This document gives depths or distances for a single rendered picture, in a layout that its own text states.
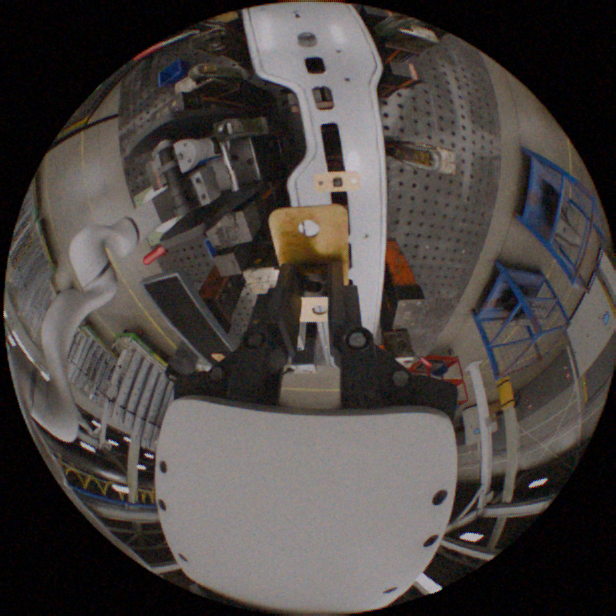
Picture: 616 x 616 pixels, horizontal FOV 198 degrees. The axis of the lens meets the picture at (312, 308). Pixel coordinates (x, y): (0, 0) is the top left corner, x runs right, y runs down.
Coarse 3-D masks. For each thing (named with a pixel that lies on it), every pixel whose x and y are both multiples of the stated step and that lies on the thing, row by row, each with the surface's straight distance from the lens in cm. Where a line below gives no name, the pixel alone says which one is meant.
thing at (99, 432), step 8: (128, 352) 684; (120, 360) 678; (112, 376) 683; (112, 384) 671; (104, 408) 680; (104, 416) 678; (104, 424) 684; (96, 432) 740; (104, 432) 691; (104, 440) 700
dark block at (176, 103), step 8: (176, 96) 36; (184, 96) 35; (192, 96) 37; (200, 96) 39; (168, 104) 36; (176, 104) 35; (184, 104) 34; (192, 104) 36; (200, 104) 38; (208, 104) 41; (216, 104) 44; (224, 104) 47; (232, 104) 51; (240, 104) 56; (160, 112) 37; (168, 112) 36; (248, 112) 60; (256, 112) 67; (152, 120) 38
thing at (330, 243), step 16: (288, 208) 10; (304, 208) 10; (320, 208) 10; (336, 208) 10; (272, 224) 10; (288, 224) 10; (320, 224) 10; (336, 224) 10; (288, 240) 11; (304, 240) 11; (320, 240) 10; (336, 240) 10; (288, 256) 11; (304, 256) 11; (320, 256) 11; (336, 256) 11; (304, 272) 11; (320, 272) 11; (304, 288) 11; (320, 288) 11; (304, 304) 14; (320, 304) 13; (304, 320) 15; (320, 320) 15
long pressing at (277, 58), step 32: (256, 32) 52; (288, 32) 49; (320, 32) 48; (352, 32) 49; (256, 64) 44; (288, 64) 43; (352, 64) 43; (352, 96) 40; (352, 128) 38; (320, 160) 38; (352, 160) 38; (384, 160) 40; (288, 192) 40; (352, 192) 40; (384, 192) 41; (352, 224) 42; (384, 224) 43; (352, 256) 46; (384, 256) 47
